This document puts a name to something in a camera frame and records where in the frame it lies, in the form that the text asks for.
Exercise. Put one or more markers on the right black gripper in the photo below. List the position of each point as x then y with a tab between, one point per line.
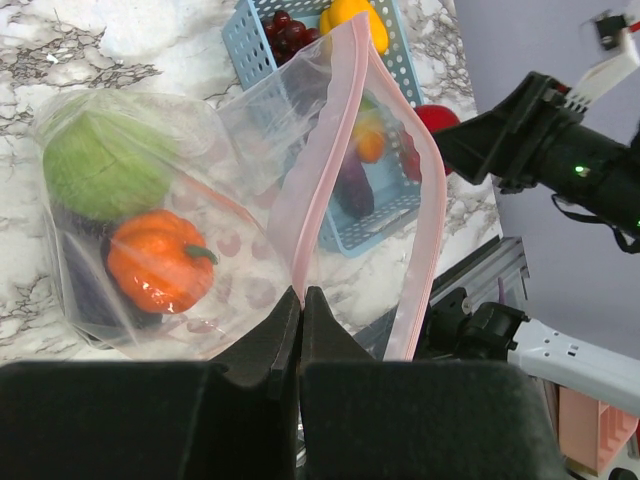
531	137

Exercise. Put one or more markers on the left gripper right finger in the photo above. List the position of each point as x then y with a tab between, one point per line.
366	419

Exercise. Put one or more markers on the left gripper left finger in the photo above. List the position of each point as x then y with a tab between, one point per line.
232	417

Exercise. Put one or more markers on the red toy tomato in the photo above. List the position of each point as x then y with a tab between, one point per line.
435	118

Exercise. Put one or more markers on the green orange toy mango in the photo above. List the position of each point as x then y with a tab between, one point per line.
369	133

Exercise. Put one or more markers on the orange toy pumpkin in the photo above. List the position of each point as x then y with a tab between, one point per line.
161	262

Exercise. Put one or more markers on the dark purple toy eggplant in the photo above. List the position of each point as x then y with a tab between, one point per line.
100	309

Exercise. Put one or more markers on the clear pink zip top bag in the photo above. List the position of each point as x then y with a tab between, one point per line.
255	177

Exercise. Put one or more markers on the dark red toy grapes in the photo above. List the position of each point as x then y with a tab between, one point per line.
287	36

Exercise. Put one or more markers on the green toy cabbage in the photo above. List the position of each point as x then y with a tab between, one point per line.
105	165

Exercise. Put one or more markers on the light blue plastic basket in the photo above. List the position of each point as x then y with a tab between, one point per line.
396	197

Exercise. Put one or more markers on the pink plastic bin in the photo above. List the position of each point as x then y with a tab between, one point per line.
591	433

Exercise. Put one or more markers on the aluminium rail frame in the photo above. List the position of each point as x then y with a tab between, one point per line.
495	272

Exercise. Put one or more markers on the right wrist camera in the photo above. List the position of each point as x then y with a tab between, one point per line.
614	34

